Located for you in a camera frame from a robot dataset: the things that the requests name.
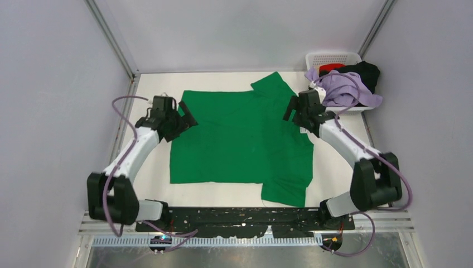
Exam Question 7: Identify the green t shirt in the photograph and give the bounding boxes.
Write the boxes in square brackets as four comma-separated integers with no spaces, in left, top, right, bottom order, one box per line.
[170,72,313,207]

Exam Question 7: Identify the left corner frame post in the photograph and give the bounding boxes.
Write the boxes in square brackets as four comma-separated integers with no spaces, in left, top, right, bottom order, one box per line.
[84,0,140,80]

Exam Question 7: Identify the white laundry basket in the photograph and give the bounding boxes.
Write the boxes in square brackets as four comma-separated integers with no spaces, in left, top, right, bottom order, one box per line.
[305,51,374,113]

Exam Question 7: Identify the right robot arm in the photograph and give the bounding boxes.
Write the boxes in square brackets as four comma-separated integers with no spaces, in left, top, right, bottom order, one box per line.
[283,90,403,229]

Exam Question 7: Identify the right corner frame post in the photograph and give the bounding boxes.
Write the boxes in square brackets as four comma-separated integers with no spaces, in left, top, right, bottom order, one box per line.
[358,0,397,59]

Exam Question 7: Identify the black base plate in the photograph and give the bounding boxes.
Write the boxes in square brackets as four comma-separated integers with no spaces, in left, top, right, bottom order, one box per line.
[135,207,355,238]

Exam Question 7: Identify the black t shirt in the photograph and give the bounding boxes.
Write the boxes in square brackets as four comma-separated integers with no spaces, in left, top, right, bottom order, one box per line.
[319,61,381,94]

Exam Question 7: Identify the slotted cable duct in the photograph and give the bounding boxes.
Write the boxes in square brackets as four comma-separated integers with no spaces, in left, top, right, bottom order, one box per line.
[91,234,322,247]

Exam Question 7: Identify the lavender t shirt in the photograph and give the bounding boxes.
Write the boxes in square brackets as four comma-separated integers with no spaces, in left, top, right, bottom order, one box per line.
[305,68,383,108]

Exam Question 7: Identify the corner frame post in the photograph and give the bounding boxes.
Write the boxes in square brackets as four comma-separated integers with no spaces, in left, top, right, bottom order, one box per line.
[358,0,397,59]
[84,0,140,80]

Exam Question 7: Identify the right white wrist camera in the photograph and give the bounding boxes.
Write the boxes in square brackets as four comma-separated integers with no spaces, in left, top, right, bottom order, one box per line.
[308,81,325,91]

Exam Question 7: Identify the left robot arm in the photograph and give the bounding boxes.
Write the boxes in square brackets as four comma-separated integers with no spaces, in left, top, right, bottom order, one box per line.
[87,95,198,231]

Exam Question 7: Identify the red t shirt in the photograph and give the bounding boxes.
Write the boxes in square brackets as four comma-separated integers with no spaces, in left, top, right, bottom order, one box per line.
[318,63,345,73]

